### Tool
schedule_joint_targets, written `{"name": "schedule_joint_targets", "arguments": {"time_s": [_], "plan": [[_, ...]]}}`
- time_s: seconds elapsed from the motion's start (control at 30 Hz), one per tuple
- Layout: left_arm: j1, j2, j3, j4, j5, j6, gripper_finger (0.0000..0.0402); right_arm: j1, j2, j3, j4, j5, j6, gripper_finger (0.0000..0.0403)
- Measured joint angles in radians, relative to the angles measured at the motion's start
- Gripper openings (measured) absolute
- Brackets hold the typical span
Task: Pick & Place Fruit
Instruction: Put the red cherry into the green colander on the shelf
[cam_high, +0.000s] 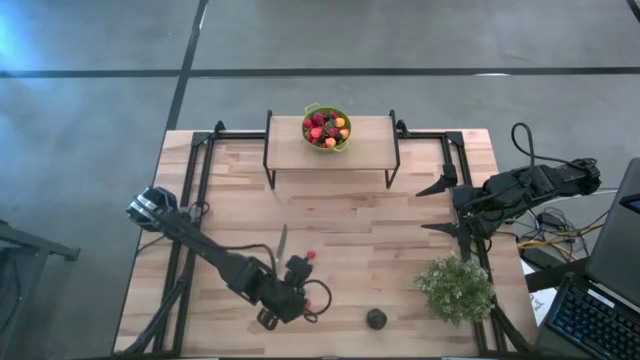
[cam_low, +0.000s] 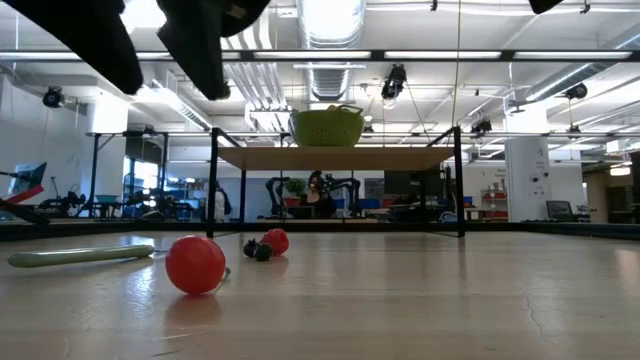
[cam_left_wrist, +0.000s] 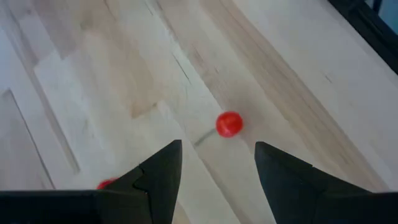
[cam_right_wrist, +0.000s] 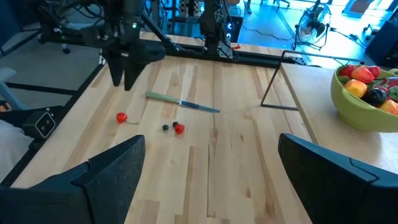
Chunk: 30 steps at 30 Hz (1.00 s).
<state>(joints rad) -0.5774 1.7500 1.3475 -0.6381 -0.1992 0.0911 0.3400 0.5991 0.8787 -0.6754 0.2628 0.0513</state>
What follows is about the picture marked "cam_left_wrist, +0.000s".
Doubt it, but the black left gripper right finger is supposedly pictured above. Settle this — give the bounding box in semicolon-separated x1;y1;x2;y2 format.
254;141;371;224

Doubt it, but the red toy raspberry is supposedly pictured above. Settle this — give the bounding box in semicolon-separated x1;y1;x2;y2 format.
96;177;119;190

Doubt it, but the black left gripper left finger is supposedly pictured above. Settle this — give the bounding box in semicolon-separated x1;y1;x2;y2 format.
104;139;183;224

